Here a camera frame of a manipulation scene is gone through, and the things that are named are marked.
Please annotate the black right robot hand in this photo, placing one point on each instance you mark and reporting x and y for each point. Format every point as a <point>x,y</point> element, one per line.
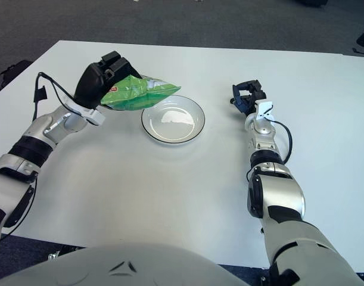
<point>244,102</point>

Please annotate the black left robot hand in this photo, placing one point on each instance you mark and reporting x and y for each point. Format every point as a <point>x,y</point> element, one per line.
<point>90,83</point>

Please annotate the green snack bag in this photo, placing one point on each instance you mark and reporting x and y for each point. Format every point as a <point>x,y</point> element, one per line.
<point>134,95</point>

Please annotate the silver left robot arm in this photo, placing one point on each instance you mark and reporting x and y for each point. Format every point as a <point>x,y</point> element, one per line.
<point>50,128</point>

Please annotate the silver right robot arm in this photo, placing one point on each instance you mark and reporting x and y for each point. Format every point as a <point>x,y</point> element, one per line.
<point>277,190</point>

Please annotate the white plate with black rim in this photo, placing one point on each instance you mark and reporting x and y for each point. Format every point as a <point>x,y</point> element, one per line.
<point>172,125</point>

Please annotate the black backpack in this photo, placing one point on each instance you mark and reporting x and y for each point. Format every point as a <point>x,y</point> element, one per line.
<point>12,71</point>

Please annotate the black bulky floor object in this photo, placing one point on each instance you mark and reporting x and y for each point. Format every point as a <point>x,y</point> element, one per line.
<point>314,2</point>

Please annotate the grey robot torso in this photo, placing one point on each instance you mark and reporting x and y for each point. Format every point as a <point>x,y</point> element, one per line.
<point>140,265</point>

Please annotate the shiny metal bracket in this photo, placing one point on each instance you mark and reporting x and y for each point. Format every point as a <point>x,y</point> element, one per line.
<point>54,256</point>

